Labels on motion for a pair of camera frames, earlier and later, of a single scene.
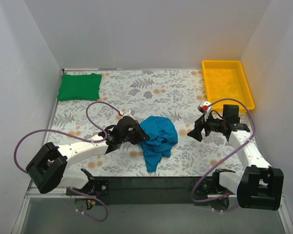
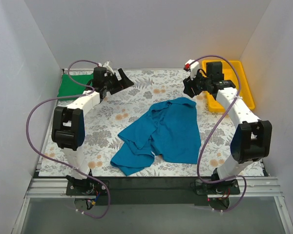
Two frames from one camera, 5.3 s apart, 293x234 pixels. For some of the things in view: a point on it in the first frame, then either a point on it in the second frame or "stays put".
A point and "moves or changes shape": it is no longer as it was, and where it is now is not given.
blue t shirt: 163,133 moves or changes shape
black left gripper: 138,134 → 116,83
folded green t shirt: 82,87 stays put
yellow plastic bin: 227,79 stays put
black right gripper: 201,126 → 193,85
